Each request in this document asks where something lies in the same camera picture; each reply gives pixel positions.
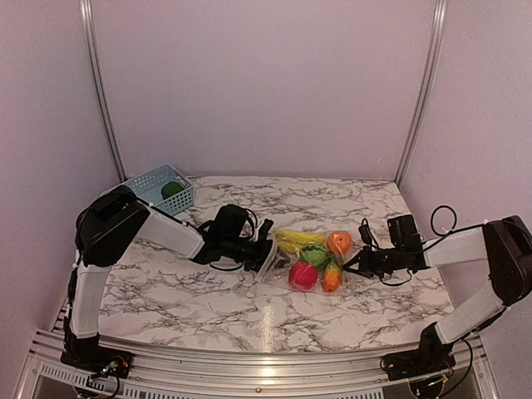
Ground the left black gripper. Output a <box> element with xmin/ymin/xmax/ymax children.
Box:
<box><xmin>224</xmin><ymin>234</ymin><xmax>291</xmax><ymax>273</ymax></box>

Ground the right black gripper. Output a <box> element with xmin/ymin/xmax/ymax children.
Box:
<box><xmin>343</xmin><ymin>245</ymin><xmax>404</xmax><ymax>278</ymax></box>

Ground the clear zip top bag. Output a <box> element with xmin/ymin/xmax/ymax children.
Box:
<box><xmin>256</xmin><ymin>229</ymin><xmax>356</xmax><ymax>296</ymax></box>

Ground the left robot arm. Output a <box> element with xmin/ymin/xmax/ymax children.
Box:
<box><xmin>64</xmin><ymin>185</ymin><xmax>278</xmax><ymax>370</ymax></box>

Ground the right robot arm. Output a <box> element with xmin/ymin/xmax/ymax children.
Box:
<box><xmin>342</xmin><ymin>214</ymin><xmax>531</xmax><ymax>372</ymax></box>

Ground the fake orange fruit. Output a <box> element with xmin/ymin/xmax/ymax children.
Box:
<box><xmin>326</xmin><ymin>230</ymin><xmax>352</xmax><ymax>254</ymax></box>

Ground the fake orange carrot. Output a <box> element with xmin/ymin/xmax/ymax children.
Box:
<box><xmin>323</xmin><ymin>258</ymin><xmax>342</xmax><ymax>293</ymax></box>

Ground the fake green lettuce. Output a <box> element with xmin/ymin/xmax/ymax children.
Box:
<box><xmin>299</xmin><ymin>244</ymin><xmax>329</xmax><ymax>269</ymax></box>

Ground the fake yellow banana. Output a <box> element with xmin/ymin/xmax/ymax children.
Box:
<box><xmin>273</xmin><ymin>229</ymin><xmax>327</xmax><ymax>254</ymax></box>

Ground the fake red food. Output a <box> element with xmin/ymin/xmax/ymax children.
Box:
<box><xmin>288</xmin><ymin>262</ymin><xmax>318</xmax><ymax>290</ymax></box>

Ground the blue plastic basket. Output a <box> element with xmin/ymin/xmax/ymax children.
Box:
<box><xmin>125</xmin><ymin>164</ymin><xmax>195</xmax><ymax>215</ymax></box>

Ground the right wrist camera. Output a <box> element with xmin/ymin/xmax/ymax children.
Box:
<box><xmin>358</xmin><ymin>218</ymin><xmax>374</xmax><ymax>247</ymax></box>

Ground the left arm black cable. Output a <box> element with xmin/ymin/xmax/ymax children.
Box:
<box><xmin>199</xmin><ymin>207</ymin><xmax>259</xmax><ymax>272</ymax></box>

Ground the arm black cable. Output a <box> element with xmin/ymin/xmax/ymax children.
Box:
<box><xmin>199</xmin><ymin>207</ymin><xmax>259</xmax><ymax>272</ymax></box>
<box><xmin>380</xmin><ymin>204</ymin><xmax>461</xmax><ymax>288</ymax></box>

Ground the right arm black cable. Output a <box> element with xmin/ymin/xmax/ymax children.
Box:
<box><xmin>380</xmin><ymin>204</ymin><xmax>461</xmax><ymax>288</ymax></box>

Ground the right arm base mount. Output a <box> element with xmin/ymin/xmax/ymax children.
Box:
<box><xmin>380</xmin><ymin>349</ymin><xmax>456</xmax><ymax>381</ymax></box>

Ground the aluminium front frame rail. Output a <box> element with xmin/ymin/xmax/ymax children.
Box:
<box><xmin>16</xmin><ymin>328</ymin><xmax>500</xmax><ymax>399</ymax></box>

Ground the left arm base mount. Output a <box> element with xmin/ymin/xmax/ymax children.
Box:
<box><xmin>61</xmin><ymin>346</ymin><xmax>133</xmax><ymax>378</ymax></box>

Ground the right aluminium corner post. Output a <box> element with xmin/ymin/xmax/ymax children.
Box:
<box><xmin>394</xmin><ymin>0</ymin><xmax>448</xmax><ymax>187</ymax></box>

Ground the aluminium corner post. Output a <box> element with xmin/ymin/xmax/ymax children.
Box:
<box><xmin>394</xmin><ymin>0</ymin><xmax>448</xmax><ymax>187</ymax></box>
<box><xmin>79</xmin><ymin>0</ymin><xmax>126</xmax><ymax>182</ymax></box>

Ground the left aluminium corner post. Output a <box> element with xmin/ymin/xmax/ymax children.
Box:
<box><xmin>79</xmin><ymin>0</ymin><xmax>126</xmax><ymax>182</ymax></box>

